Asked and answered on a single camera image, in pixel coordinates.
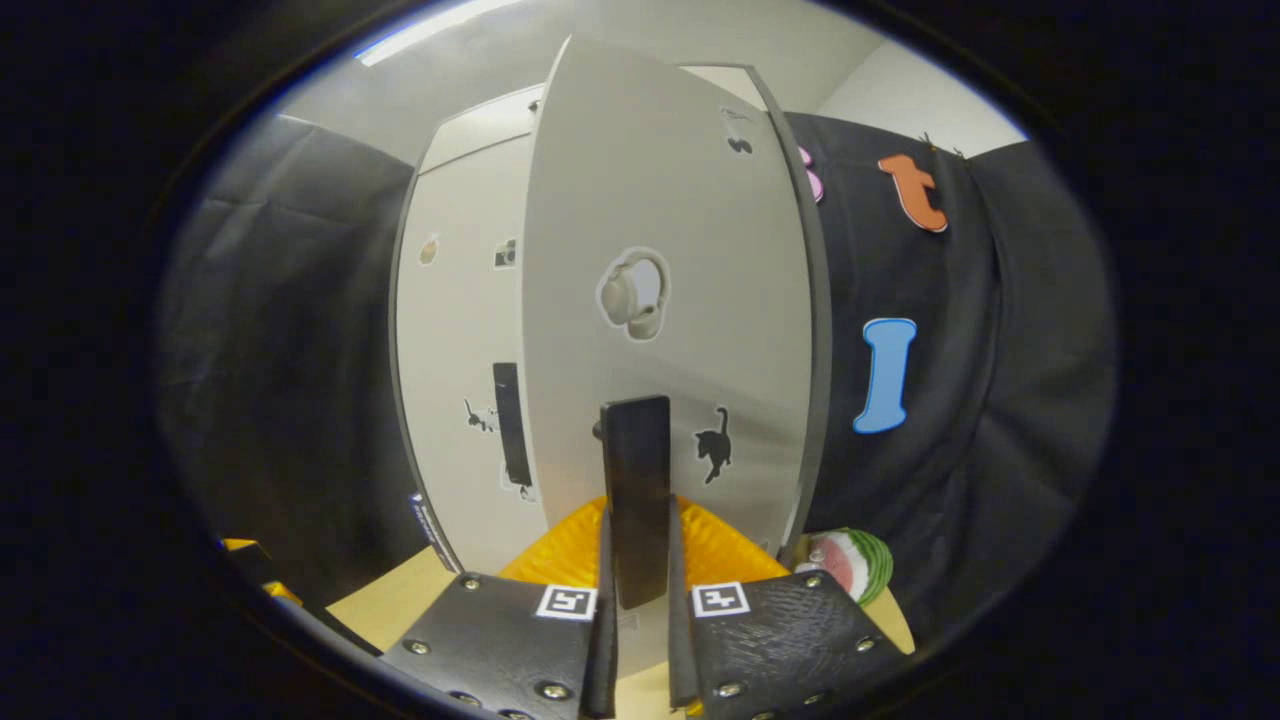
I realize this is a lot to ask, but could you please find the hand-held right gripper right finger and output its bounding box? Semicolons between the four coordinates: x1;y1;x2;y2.
665;495;907;720

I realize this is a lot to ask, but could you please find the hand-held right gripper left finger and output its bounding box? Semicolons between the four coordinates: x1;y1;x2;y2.
380;497;621;720

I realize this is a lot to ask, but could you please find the door of shoe cabinet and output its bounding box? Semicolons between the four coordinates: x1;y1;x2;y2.
393;135;537;577
520;35;816;681

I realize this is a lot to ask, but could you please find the grey double-door shoe cabinet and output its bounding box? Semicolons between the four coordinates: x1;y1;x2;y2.
388;62;834;577

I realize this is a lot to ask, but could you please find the blue book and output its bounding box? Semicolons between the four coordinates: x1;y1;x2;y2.
408;492;463;573

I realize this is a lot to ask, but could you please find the toy watermelon slice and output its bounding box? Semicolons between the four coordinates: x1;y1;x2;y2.
795;528;894;608

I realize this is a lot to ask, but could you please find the black backdrop cloth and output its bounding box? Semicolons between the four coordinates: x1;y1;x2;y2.
155;110;1116;641

